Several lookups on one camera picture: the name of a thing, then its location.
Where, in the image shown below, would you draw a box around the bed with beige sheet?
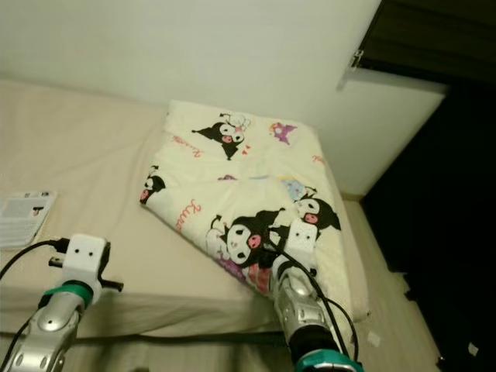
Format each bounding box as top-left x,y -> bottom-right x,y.
0,77 -> 373,342

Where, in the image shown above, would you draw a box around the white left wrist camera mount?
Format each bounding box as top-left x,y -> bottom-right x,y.
58,234 -> 112,305

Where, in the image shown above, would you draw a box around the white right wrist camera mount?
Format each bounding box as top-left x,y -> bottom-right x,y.
287,222 -> 320,268

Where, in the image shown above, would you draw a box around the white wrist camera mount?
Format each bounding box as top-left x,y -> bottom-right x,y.
58,234 -> 112,305
287,222 -> 320,268

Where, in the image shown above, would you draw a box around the white printed paperback book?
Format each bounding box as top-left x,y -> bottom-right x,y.
0,191 -> 57,250

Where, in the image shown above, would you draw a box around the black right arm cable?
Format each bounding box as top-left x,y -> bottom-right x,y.
267,232 -> 357,361

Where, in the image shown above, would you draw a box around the dark window blind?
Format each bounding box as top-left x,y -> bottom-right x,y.
349,0 -> 496,86

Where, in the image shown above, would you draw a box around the black cabinet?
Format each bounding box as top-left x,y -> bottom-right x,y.
360,81 -> 496,372

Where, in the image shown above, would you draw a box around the cream cartoon print quilt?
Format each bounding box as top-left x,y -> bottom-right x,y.
139,99 -> 357,311

